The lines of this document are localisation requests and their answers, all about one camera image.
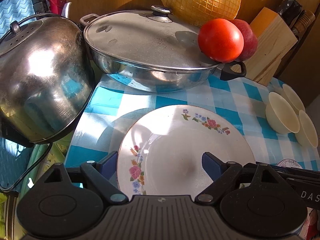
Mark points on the brown wooden knife handle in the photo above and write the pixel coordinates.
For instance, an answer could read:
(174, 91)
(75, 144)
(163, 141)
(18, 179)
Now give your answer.
(303, 22)

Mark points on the red apple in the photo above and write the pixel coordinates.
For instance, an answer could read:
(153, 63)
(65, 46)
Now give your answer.
(250, 40)

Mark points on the wooden knife block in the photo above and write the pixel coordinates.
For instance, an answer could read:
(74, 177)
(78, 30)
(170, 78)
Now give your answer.
(275, 39)

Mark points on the red tomato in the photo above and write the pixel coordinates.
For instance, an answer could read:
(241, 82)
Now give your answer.
(220, 40)

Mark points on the blue checkered tablecloth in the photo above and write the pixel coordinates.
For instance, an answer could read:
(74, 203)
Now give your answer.
(113, 108)

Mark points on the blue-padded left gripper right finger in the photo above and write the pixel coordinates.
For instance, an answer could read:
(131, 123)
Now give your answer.
(226, 177)

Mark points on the black knife handle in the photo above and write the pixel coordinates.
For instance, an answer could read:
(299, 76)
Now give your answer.
(289, 10)

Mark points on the blue patterned mat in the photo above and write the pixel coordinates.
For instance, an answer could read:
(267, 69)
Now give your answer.
(14, 10)

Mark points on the cream bowl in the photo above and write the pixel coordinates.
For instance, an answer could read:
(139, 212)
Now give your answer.
(307, 135)
(292, 98)
(280, 115)

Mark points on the steel kettle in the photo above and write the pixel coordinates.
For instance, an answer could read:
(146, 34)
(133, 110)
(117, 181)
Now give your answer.
(46, 83)

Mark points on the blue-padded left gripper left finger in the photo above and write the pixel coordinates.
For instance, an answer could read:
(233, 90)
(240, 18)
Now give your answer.
(95, 176)

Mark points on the cream bowl near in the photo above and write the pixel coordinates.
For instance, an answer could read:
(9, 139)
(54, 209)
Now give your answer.
(280, 115)

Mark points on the steel pan with lid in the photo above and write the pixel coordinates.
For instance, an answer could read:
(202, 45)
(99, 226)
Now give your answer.
(152, 50)

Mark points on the white plate colourful flowers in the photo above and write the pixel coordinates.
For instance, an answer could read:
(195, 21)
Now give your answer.
(161, 154)

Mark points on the cream bowl right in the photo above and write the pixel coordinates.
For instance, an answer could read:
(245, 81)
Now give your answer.
(307, 135)

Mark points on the cream bowl far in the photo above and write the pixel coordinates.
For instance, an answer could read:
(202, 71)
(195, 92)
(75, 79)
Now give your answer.
(292, 98)

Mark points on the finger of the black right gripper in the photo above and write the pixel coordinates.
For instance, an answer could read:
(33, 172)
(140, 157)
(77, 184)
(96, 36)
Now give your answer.
(291, 172)

